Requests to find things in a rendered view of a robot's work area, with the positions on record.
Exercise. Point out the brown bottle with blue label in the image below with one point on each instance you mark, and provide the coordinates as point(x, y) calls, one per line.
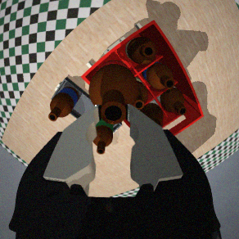
point(63, 103)

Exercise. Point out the brown bottle with red label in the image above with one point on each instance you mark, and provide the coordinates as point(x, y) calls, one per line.
point(116, 84)

